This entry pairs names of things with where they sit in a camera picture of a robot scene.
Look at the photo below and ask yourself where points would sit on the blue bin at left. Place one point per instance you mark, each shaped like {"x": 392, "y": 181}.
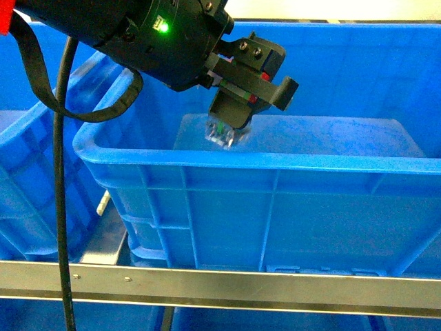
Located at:
{"x": 28, "y": 215}

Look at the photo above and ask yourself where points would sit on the metal roller rack frame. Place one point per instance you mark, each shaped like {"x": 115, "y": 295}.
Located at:
{"x": 220, "y": 289}

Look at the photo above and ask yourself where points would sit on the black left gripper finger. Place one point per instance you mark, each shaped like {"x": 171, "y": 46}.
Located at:
{"x": 254, "y": 54}
{"x": 278, "y": 96}

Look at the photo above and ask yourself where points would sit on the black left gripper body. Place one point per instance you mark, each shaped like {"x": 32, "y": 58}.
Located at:
{"x": 168, "y": 40}

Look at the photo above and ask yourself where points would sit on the large blue plastic bin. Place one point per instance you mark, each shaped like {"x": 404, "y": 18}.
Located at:
{"x": 346, "y": 181}

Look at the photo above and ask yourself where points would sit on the red mushroom push button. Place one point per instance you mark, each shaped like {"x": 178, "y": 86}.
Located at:
{"x": 230, "y": 114}

